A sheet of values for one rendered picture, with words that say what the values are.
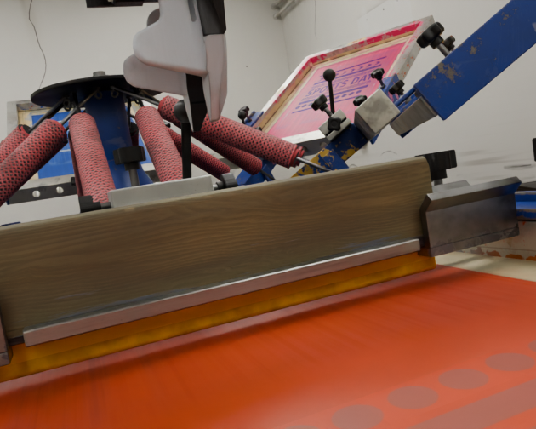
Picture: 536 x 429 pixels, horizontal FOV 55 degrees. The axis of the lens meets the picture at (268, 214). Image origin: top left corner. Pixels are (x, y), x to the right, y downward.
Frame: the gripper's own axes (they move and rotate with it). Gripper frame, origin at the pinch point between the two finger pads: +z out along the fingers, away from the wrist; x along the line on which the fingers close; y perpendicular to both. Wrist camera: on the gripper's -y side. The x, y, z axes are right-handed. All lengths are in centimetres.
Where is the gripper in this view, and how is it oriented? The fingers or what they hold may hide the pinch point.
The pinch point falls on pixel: (212, 107)
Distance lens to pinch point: 38.7
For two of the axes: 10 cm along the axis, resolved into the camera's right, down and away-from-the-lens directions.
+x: 3.6, 0.2, -9.3
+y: -9.2, 1.7, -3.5
